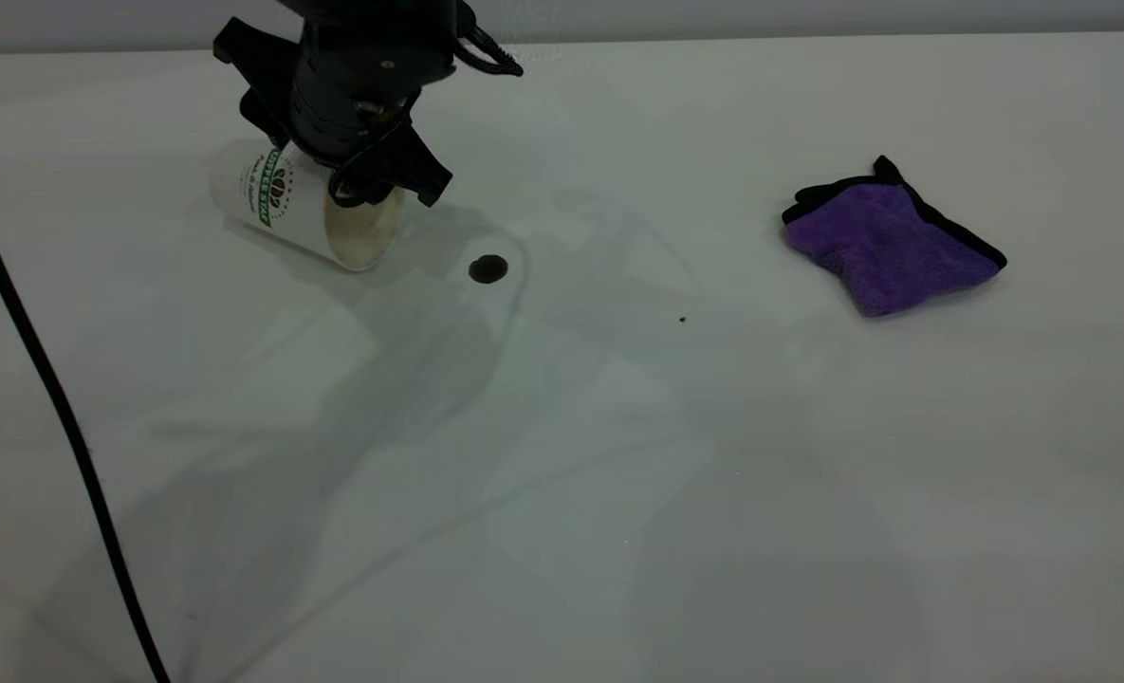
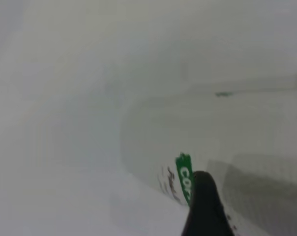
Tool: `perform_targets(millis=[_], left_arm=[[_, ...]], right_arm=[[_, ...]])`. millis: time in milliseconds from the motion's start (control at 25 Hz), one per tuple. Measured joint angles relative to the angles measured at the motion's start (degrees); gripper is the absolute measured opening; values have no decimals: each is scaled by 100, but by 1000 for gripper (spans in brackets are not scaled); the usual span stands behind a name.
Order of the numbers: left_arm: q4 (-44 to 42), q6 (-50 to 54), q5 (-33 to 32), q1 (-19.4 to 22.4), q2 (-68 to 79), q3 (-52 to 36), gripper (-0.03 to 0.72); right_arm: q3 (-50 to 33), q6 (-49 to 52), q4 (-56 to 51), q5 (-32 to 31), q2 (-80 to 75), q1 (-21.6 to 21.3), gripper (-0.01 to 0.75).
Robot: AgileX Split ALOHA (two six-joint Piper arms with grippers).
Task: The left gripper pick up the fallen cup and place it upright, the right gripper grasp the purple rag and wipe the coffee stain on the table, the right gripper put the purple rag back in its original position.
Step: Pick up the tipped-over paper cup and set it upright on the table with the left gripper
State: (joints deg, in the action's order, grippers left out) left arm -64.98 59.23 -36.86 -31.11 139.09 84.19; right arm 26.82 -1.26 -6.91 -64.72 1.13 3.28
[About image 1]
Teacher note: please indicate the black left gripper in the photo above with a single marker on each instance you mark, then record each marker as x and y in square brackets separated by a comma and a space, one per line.
[362, 66]

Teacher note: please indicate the white paper coffee cup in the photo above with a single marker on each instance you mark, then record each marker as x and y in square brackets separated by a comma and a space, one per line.
[291, 218]

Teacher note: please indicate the purple cloth with black edge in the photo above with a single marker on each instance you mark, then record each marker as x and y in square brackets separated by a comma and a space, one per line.
[889, 251]

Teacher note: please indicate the dark brown liquid stain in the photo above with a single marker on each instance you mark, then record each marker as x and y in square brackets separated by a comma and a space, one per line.
[488, 269]

